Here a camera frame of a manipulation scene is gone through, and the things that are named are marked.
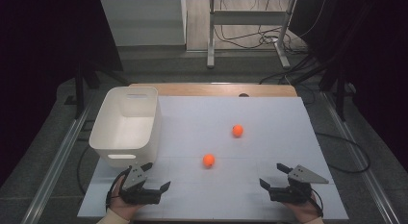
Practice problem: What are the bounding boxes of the black floor cable loop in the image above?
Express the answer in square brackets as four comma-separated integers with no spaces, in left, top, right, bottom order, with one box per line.
[315,132,371,174]

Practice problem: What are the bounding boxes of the wooden table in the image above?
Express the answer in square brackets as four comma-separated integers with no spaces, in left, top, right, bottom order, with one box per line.
[129,83,298,98]

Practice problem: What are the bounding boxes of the person's left hand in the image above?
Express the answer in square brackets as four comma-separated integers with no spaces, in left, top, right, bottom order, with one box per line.
[107,177,144,220]

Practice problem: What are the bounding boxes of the white plastic bin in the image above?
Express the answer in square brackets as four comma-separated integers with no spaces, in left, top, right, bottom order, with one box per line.
[89,86,163,169]

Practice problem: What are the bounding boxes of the black tripod stand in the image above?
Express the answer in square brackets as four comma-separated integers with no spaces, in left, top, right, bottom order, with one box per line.
[64,55,130,120]
[319,55,358,122]

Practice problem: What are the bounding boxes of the metal floor rail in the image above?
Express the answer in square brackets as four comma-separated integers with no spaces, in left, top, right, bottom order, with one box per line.
[20,97,94,224]
[321,90,401,224]

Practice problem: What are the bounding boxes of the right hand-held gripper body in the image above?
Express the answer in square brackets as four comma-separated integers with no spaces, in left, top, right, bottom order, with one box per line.
[268,163,330,206]

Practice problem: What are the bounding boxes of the white table sheet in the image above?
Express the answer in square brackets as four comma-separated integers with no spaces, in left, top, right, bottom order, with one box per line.
[77,95,350,221]

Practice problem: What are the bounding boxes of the grey metal stand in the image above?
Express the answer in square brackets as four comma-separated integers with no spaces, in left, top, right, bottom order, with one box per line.
[206,0,298,70]

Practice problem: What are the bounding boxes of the tangle of thin floor cables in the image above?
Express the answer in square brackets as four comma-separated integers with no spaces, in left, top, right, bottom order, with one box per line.
[213,0,326,55]

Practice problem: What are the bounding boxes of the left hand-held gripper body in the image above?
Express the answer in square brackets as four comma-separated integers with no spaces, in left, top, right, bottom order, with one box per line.
[118,164,163,206]

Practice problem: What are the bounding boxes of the orange ball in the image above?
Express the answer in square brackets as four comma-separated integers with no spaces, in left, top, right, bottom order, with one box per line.
[202,153,217,168]
[231,123,244,138]

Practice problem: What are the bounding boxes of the person's right hand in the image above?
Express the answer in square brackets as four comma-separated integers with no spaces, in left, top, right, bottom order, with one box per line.
[282,190,323,224]

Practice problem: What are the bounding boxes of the thick black floor cables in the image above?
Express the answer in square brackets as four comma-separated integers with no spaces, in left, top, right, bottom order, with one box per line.
[259,53,326,87]

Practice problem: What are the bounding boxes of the white cabinet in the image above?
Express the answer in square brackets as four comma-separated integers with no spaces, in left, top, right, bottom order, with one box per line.
[100,0,188,47]

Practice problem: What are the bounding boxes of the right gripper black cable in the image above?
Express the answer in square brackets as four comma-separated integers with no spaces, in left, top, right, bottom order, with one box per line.
[309,187,324,218]

